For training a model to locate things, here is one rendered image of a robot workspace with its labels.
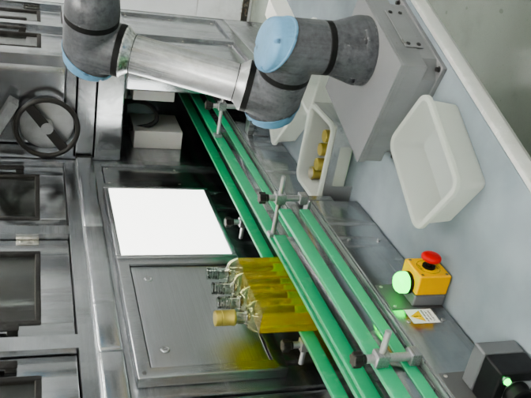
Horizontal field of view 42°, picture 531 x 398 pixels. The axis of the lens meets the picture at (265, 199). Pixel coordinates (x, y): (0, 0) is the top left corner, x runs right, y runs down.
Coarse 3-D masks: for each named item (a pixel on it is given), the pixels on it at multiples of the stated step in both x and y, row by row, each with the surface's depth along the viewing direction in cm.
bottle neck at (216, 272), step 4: (208, 268) 164; (212, 268) 164; (216, 268) 164; (220, 268) 165; (224, 268) 165; (208, 272) 163; (212, 272) 163; (216, 272) 164; (220, 272) 164; (224, 272) 164; (208, 276) 163; (212, 276) 163; (216, 276) 164; (220, 276) 164; (224, 276) 165
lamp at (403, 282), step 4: (400, 272) 137; (404, 272) 137; (408, 272) 137; (396, 276) 137; (400, 276) 137; (404, 276) 136; (408, 276) 137; (412, 276) 137; (396, 280) 137; (400, 280) 136; (404, 280) 136; (408, 280) 136; (412, 280) 136; (396, 284) 137; (400, 284) 136; (404, 284) 136; (408, 284) 136; (412, 284) 136; (396, 288) 137; (400, 288) 136; (404, 288) 136; (408, 288) 136; (412, 288) 137; (400, 292) 137; (404, 292) 137; (408, 292) 137
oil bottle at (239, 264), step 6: (240, 258) 167; (246, 258) 168; (252, 258) 168; (258, 258) 169; (264, 258) 169; (270, 258) 170; (276, 258) 170; (228, 264) 166; (234, 264) 165; (240, 264) 165; (246, 264) 166; (252, 264) 166; (258, 264) 166; (264, 264) 167; (270, 264) 167; (276, 264) 168; (228, 270) 165; (234, 270) 164; (240, 270) 163; (246, 270) 164; (252, 270) 164; (258, 270) 165; (264, 270) 165; (270, 270) 166; (276, 270) 166; (282, 270) 167; (228, 276) 165; (234, 276) 164
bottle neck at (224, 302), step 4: (220, 296) 155; (224, 296) 155; (228, 296) 155; (232, 296) 156; (236, 296) 156; (220, 300) 154; (224, 300) 154; (228, 300) 154; (232, 300) 155; (236, 300) 155; (220, 304) 154; (224, 304) 154; (228, 304) 154; (232, 304) 154; (236, 304) 155; (220, 308) 154; (224, 308) 154; (228, 308) 155; (232, 308) 155; (236, 308) 155
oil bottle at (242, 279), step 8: (240, 272) 163; (248, 272) 163; (256, 272) 163; (264, 272) 164; (272, 272) 164; (280, 272) 165; (232, 280) 162; (240, 280) 160; (248, 280) 160; (256, 280) 160; (264, 280) 161; (272, 280) 161; (280, 280) 162; (288, 280) 163; (240, 288) 159
